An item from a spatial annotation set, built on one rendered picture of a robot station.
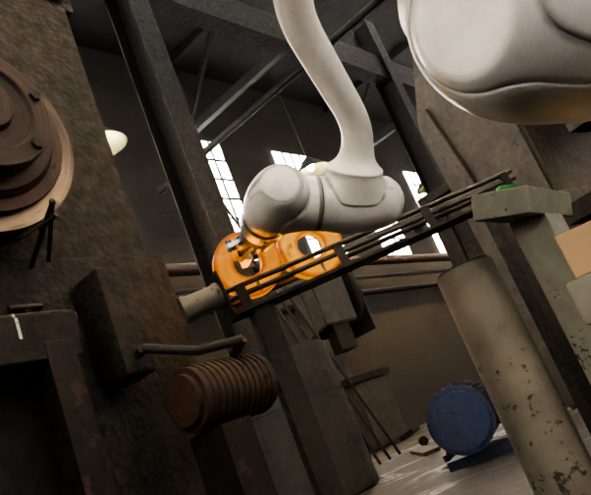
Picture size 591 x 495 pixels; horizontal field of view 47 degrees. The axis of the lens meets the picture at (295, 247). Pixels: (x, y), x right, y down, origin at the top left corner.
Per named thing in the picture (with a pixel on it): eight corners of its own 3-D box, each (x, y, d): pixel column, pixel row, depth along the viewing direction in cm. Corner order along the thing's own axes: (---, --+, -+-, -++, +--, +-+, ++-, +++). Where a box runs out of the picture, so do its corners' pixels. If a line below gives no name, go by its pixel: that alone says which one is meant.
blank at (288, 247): (263, 233, 156) (266, 227, 153) (321, 209, 161) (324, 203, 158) (294, 291, 152) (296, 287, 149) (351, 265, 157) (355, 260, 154)
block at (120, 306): (99, 393, 138) (69, 287, 145) (132, 387, 144) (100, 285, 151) (129, 375, 132) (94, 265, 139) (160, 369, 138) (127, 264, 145)
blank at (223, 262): (200, 248, 151) (201, 244, 148) (262, 225, 156) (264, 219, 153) (229, 310, 148) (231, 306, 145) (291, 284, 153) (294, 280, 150)
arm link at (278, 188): (241, 242, 124) (309, 242, 127) (255, 211, 109) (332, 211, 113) (238, 188, 127) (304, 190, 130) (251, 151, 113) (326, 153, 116)
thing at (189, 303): (187, 327, 146) (176, 302, 147) (225, 310, 149) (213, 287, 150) (188, 319, 140) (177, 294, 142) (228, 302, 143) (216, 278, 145)
